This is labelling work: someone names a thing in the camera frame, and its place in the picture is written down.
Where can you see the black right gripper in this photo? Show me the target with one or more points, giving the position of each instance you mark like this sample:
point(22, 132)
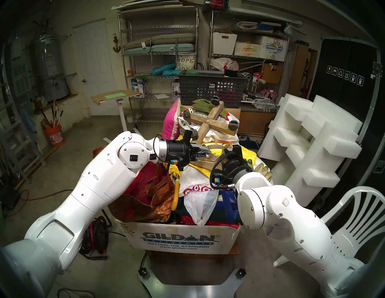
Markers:
point(234, 171)

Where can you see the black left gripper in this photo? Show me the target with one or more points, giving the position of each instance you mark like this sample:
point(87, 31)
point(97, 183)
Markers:
point(179, 151)

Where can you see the tan espadrille wedge sandal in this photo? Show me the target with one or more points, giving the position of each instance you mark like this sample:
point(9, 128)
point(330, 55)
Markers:
point(207, 165)

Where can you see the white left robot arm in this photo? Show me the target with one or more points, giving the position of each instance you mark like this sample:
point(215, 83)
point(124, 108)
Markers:
point(99, 186)

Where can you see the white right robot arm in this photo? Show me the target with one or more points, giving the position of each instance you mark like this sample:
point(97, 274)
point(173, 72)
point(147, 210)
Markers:
point(288, 216)

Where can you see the beige green-tipped work glove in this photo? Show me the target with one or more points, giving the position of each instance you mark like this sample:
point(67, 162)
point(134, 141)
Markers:
point(250, 163)
point(264, 172)

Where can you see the yellow cloth bag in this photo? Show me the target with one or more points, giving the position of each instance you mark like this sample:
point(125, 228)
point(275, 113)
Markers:
point(248, 153)

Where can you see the wooden cross caster dolly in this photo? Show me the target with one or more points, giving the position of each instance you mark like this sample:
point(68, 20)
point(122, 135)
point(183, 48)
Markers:
point(216, 124)

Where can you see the dark blue rug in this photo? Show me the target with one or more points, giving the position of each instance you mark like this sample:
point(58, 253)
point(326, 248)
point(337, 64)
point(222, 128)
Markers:
point(249, 140)

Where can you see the pink white pillow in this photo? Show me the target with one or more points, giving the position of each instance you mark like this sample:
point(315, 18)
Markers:
point(170, 120)

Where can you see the green knit gloves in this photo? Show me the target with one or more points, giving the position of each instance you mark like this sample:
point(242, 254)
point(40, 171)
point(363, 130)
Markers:
point(204, 105)

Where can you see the white red-target plastic bag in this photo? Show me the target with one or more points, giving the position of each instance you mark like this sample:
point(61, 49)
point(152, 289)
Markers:
point(200, 207)

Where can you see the brown wooden chest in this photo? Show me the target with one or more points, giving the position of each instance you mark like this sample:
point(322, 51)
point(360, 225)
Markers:
point(255, 121)

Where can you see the red fabric item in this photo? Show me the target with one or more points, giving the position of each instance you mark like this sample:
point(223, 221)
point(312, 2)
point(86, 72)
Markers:
point(216, 223)

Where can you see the dark mesh plastic basket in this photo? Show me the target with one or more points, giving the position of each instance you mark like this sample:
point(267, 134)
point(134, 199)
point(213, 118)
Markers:
point(195, 90)

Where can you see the red gold patterned bag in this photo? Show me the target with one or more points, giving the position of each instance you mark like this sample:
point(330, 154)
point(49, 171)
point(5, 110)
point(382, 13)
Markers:
point(150, 195)

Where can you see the small black box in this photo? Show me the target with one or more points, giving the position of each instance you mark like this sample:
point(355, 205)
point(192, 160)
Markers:
point(231, 73)

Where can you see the pink artificial flowers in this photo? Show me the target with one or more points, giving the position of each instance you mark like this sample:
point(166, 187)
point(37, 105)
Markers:
point(268, 93)

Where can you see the white foam packing block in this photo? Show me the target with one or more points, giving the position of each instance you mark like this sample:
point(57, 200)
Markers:
point(315, 135)

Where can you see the blue white appliance box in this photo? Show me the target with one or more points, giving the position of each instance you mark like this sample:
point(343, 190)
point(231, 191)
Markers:
point(139, 88)

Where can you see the white red plastic bag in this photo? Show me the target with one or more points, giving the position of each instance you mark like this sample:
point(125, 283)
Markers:
point(224, 63)

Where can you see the HOPE printed pillow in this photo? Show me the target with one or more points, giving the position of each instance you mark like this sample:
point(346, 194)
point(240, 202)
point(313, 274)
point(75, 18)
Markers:
point(185, 63)

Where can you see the teal foam pads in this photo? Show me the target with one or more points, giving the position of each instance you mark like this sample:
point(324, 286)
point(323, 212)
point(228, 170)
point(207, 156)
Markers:
point(164, 69)

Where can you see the black star knob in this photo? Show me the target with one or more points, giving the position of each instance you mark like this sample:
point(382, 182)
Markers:
point(143, 272)
point(240, 272)

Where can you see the white overbed table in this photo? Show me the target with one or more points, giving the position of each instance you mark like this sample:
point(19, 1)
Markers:
point(115, 95)

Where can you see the mint seat cushion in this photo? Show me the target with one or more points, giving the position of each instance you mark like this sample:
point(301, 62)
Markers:
point(171, 48)

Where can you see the white storage bin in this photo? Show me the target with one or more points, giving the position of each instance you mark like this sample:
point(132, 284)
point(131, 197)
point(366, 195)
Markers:
point(224, 44)

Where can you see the white Gildan cardboard box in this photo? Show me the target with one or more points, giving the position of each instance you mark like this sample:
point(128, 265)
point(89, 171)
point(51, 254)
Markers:
point(135, 237)

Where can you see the white labelled carton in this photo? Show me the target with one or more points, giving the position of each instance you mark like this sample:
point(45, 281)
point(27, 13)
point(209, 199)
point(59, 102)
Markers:
point(247, 49)

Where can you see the tan seat cushion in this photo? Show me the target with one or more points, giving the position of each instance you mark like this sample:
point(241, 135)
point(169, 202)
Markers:
point(171, 38)

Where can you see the brown wooden cabinet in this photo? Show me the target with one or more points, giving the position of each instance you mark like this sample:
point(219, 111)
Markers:
point(300, 69)

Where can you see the black flight case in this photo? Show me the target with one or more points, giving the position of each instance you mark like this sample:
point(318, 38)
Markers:
point(340, 105)

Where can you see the white Gildan carton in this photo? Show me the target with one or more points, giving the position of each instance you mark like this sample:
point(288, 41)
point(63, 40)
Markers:
point(273, 48)

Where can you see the white plastic chair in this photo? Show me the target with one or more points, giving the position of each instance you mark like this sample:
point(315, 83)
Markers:
point(365, 190)

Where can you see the white door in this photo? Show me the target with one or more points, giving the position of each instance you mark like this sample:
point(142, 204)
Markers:
point(94, 66)

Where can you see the blue flat item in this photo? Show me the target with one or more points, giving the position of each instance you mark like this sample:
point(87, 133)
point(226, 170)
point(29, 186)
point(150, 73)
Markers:
point(264, 27)

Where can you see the red snowman box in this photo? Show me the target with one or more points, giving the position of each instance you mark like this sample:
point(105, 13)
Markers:
point(216, 3)

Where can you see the orange bucket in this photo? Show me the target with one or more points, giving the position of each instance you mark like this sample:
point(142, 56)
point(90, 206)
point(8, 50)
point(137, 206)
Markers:
point(54, 136)

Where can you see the white pipe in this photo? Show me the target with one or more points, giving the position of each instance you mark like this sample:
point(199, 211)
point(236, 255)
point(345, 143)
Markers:
point(270, 18)

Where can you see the white flat boards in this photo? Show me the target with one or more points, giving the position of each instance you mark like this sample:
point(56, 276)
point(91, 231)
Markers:
point(150, 6)

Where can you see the aluminium ladder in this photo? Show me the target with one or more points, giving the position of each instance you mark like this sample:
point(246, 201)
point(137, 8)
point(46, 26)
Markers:
point(36, 147)

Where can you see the grey water heater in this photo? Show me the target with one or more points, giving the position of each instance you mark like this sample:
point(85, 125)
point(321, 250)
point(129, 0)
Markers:
point(51, 66)

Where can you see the blue cloth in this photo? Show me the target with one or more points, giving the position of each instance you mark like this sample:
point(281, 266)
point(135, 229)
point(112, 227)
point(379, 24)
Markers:
point(28, 120)

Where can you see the grey furnace unit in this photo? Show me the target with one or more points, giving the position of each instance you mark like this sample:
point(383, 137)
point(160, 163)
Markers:
point(21, 78)

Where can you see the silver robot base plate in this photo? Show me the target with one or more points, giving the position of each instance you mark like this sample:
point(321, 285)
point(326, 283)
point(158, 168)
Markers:
point(192, 291)

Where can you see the brown anchor wall decoration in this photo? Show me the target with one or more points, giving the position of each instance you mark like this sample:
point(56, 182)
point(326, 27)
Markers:
point(116, 46)

